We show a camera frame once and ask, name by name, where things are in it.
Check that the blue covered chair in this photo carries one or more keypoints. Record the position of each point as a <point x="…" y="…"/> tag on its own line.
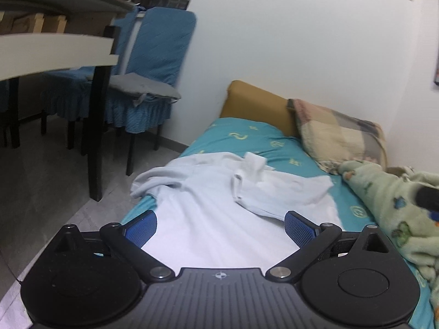
<point x="161" y="48"/>
<point x="65" y="89"/>

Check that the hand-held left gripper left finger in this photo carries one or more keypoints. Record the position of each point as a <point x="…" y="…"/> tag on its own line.
<point x="142" y="229"/>

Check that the grey seat cushion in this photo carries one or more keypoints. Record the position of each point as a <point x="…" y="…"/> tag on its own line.
<point x="144" y="87"/>

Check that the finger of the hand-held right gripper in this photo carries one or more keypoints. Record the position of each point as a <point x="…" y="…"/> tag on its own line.
<point x="428" y="198"/>

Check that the mustard bed headboard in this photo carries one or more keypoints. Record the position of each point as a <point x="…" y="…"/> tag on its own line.
<point x="253" y="102"/>

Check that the framed leaf picture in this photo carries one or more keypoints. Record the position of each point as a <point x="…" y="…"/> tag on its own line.
<point x="436" y="78"/>

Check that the plaid pillow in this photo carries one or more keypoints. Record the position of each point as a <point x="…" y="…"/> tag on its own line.
<point x="336" y="133"/>

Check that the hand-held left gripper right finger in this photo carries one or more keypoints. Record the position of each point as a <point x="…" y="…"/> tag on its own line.
<point x="301" y="230"/>

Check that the pale white t-shirt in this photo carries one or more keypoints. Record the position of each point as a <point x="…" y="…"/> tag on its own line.
<point x="253" y="195"/>

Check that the bed with teal sheet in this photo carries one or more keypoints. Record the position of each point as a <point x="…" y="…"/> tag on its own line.
<point x="240" y="137"/>

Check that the black and white table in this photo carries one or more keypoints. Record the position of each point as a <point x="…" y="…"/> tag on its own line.
<point x="51" y="54"/>

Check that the green cartoon blanket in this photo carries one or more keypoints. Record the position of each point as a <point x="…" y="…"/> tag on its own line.
<point x="384" y="192"/>

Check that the white folded cloth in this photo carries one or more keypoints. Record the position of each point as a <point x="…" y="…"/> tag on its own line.
<point x="305" y="186"/>

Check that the light grey printed t-shirt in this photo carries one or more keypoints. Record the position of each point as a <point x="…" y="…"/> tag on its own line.
<point x="205" y="219"/>

